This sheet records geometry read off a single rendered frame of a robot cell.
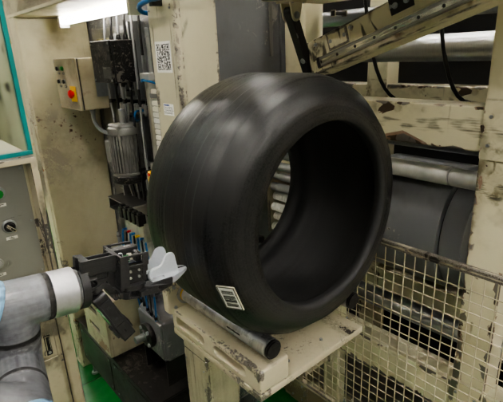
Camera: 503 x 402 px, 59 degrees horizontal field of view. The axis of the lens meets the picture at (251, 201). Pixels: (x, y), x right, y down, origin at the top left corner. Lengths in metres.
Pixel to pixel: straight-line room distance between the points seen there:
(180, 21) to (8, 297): 0.72
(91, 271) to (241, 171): 0.30
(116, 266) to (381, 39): 0.81
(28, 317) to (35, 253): 0.74
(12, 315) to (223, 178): 0.38
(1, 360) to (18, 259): 0.72
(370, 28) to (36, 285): 0.94
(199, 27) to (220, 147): 0.45
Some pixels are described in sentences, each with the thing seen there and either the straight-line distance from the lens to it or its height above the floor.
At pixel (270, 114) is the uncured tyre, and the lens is 0.81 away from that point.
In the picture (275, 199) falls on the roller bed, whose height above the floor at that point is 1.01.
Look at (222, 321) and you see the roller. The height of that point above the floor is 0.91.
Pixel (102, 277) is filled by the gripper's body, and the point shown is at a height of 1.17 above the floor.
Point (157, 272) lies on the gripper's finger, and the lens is 0.83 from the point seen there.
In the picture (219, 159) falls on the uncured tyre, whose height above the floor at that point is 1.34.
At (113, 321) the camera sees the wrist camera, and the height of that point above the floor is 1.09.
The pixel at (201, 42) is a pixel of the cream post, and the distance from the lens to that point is 1.18.
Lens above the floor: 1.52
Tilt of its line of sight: 19 degrees down
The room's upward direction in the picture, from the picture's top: 3 degrees counter-clockwise
